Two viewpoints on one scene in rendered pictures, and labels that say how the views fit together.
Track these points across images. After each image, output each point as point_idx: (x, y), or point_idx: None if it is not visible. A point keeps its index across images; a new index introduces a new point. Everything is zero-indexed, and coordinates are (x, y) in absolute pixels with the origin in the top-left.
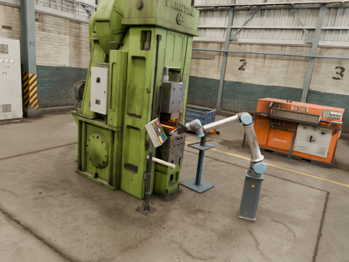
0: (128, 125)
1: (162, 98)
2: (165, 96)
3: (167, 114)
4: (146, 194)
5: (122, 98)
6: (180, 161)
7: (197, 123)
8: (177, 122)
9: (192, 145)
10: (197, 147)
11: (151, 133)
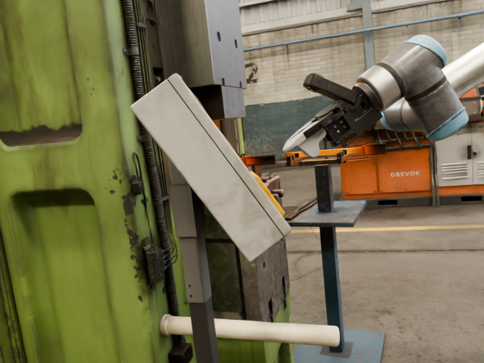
0: (20, 191)
1: (163, 24)
2: (181, 7)
3: (204, 99)
4: None
5: None
6: (286, 290)
7: (432, 51)
8: (315, 77)
9: (299, 218)
10: (323, 220)
11: (204, 159)
